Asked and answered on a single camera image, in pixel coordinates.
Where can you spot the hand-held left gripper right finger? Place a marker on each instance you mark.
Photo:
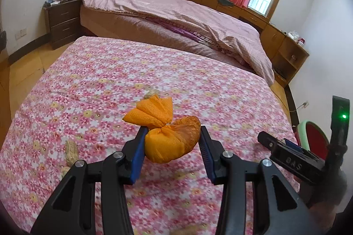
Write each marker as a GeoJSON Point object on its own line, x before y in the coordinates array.
{"type": "Point", "coordinates": [207, 153]}

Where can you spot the orange mesh bag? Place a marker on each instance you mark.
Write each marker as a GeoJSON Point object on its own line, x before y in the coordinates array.
{"type": "Point", "coordinates": [165, 145]}

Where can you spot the light wooden cabinet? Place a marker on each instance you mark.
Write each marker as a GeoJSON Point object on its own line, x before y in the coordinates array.
{"type": "Point", "coordinates": [275, 36]}

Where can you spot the pink striped blanket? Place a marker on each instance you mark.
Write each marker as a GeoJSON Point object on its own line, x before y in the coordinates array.
{"type": "Point", "coordinates": [179, 11]}

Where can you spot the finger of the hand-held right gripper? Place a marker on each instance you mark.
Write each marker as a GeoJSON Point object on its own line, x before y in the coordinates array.
{"type": "Point", "coordinates": [292, 162]}
{"type": "Point", "coordinates": [292, 144]}

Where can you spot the glass jar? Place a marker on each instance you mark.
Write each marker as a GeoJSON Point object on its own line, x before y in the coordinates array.
{"type": "Point", "coordinates": [293, 57]}

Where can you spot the red and white box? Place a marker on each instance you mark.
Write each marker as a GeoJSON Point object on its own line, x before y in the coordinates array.
{"type": "Point", "coordinates": [301, 41]}

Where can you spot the green-rimmed red bin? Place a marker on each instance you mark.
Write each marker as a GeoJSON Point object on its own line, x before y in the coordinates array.
{"type": "Point", "coordinates": [314, 135]}

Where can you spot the pink floral cloth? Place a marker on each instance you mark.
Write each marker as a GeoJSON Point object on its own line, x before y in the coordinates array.
{"type": "Point", "coordinates": [110, 80]}

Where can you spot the white wall socket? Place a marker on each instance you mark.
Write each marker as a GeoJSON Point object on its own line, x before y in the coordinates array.
{"type": "Point", "coordinates": [305, 104]}

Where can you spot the dark wooden nightstand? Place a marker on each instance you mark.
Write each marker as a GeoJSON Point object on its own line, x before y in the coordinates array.
{"type": "Point", "coordinates": [63, 22]}

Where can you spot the white plastic bag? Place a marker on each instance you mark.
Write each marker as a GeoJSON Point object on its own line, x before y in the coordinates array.
{"type": "Point", "coordinates": [293, 35]}

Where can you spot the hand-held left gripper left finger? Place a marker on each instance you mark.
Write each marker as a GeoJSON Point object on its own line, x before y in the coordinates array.
{"type": "Point", "coordinates": [138, 153]}

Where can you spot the beige wall socket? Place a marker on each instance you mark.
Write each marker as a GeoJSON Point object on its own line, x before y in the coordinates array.
{"type": "Point", "coordinates": [21, 33]}

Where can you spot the peanut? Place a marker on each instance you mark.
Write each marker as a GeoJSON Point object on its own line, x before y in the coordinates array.
{"type": "Point", "coordinates": [66, 171]}
{"type": "Point", "coordinates": [151, 93]}
{"type": "Point", "coordinates": [71, 152]}

